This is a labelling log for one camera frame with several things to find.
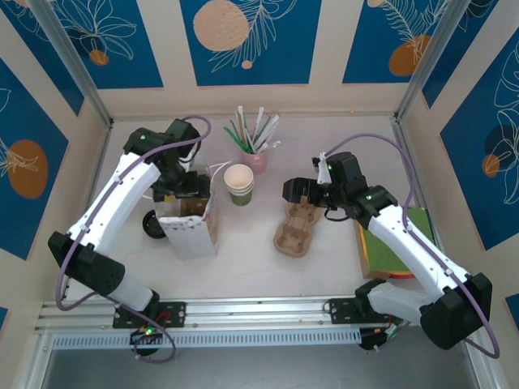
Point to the aluminium frame post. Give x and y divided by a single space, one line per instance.
75 65
430 61

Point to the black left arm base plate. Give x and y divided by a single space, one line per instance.
174 314

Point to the black plastic cup lid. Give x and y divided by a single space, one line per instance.
151 227

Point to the white paper gift bag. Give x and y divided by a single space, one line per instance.
190 239

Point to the green paper napkin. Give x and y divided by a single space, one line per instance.
381 253

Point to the aluminium mounting rail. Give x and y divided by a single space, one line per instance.
259 312

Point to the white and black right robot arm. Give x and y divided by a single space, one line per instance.
405 243

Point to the green paper-wrapped straw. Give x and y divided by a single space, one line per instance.
235 138
264 129
237 130

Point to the black controller board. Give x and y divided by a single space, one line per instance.
375 340
145 336

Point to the green and orange folders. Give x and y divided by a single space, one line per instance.
363 259

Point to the brown cardboard bag insert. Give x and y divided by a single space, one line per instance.
194 206

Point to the red paper napkin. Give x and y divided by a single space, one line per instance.
401 276

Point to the stack of paper cups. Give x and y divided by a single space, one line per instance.
239 177

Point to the pink straw holder cup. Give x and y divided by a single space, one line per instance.
256 162

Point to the aluminium frame leg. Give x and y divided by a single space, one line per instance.
34 364
482 377

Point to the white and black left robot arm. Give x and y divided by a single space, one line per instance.
117 198

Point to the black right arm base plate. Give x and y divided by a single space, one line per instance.
344 310

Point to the white paper-wrapped straw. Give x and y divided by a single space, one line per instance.
271 146
271 125
242 123
259 121

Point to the brown cardboard cup carrier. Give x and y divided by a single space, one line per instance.
292 241

